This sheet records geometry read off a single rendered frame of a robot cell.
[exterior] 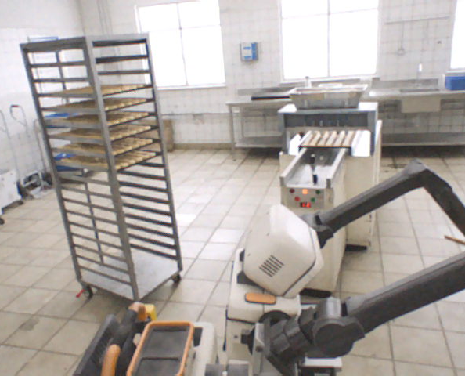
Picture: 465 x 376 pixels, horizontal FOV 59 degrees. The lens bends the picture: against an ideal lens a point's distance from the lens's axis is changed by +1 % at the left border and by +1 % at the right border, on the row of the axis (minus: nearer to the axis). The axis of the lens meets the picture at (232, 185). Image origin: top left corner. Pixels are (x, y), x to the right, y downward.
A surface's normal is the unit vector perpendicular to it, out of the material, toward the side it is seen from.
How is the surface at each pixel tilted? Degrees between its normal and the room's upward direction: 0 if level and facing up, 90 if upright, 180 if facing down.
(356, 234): 90
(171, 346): 0
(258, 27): 90
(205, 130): 90
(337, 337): 82
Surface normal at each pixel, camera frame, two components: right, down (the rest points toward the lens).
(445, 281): -0.22, 0.17
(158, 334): -0.07, -0.94
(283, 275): -0.07, 0.34
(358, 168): -0.36, 0.34
